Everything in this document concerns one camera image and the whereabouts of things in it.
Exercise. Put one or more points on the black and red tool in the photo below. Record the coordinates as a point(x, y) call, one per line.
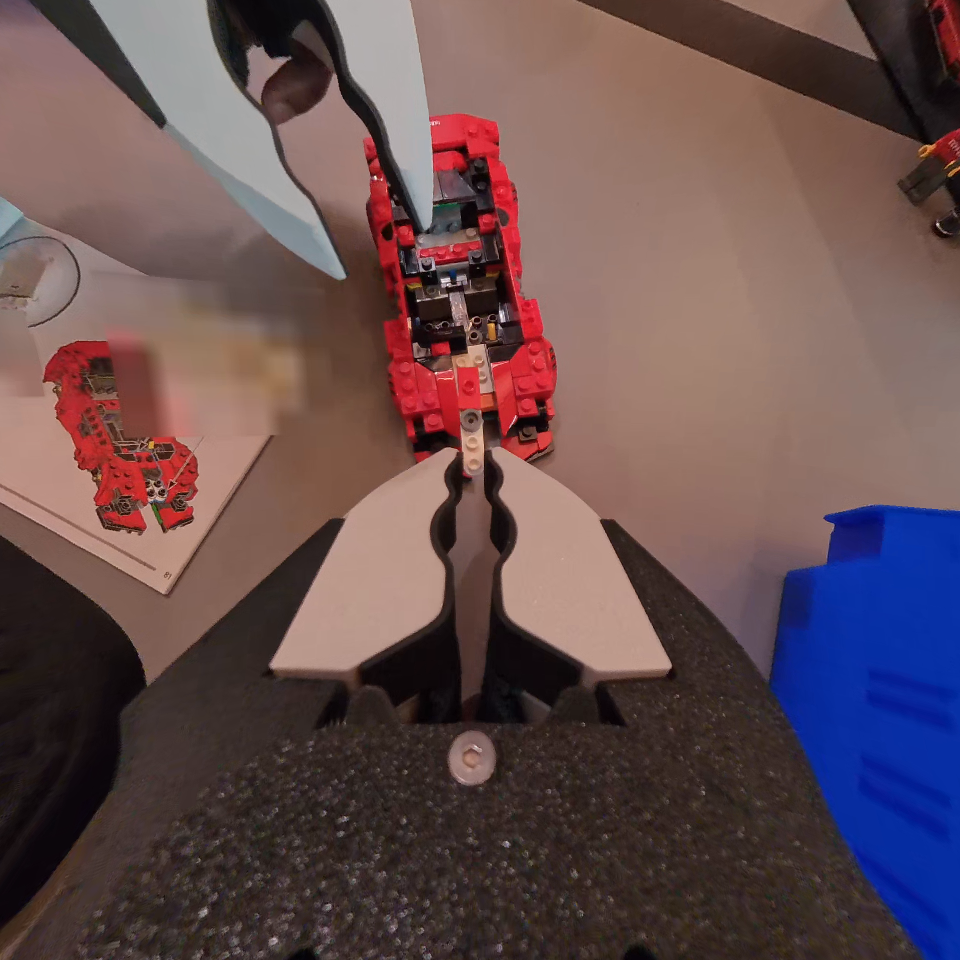
point(926, 176)

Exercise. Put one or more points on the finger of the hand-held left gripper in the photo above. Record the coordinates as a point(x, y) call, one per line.
point(202, 112)
point(390, 90)

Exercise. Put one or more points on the brick car instruction booklet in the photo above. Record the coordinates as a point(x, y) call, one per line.
point(142, 547)

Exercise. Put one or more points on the red toy brick car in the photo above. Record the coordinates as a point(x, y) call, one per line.
point(525, 337)

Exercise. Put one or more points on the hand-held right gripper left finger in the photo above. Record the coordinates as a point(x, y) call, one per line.
point(375, 592)

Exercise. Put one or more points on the clear round plastic dish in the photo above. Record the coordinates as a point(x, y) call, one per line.
point(45, 262)

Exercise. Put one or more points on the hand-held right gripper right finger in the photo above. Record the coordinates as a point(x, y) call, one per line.
point(577, 592)

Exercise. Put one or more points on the blue plastic bin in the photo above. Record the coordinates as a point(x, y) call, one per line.
point(862, 675)

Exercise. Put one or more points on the black quilted mesh cushion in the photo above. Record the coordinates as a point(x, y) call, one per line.
point(52, 712)

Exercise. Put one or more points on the person's left hand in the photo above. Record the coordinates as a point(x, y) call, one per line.
point(296, 86)

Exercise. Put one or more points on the red and white brick assembly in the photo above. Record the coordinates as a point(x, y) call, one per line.
point(472, 450)

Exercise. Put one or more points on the black metal frame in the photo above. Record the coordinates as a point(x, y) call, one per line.
point(750, 41)

